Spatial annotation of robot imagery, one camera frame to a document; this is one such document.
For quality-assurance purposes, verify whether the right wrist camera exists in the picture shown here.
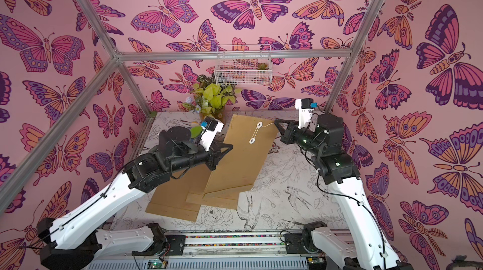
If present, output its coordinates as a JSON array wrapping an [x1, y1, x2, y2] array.
[[295, 98, 317, 129]]

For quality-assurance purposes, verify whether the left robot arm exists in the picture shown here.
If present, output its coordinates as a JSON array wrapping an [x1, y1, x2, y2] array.
[[37, 117, 233, 269]]

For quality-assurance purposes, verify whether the aluminium frame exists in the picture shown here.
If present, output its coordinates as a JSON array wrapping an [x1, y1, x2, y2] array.
[[1, 0, 385, 211]]

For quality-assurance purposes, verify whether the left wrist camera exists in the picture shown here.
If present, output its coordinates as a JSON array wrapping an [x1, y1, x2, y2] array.
[[199, 117, 224, 151]]

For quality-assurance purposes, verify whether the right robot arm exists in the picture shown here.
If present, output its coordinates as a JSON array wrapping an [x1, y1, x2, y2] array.
[[274, 114, 412, 269]]

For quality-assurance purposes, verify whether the green item in basket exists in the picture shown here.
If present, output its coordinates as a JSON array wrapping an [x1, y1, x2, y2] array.
[[257, 63, 269, 71]]

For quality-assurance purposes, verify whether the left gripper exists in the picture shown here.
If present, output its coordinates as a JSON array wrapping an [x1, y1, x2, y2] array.
[[167, 140, 233, 176]]

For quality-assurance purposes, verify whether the white wire basket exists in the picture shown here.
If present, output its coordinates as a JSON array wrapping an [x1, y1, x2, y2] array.
[[213, 44, 273, 86]]

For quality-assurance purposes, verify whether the kraft file bag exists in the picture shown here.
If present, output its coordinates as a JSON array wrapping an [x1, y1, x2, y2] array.
[[204, 115, 279, 198], [186, 184, 253, 210], [145, 165, 211, 222]]

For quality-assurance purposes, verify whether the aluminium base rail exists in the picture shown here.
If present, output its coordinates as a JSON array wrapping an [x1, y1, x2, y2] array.
[[88, 230, 338, 269]]

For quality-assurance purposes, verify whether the glass vase with plants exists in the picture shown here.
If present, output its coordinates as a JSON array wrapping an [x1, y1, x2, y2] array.
[[181, 74, 242, 122]]

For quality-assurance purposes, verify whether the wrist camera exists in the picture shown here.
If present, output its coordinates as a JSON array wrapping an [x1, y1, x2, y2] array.
[[295, 98, 317, 129], [199, 117, 224, 151]]

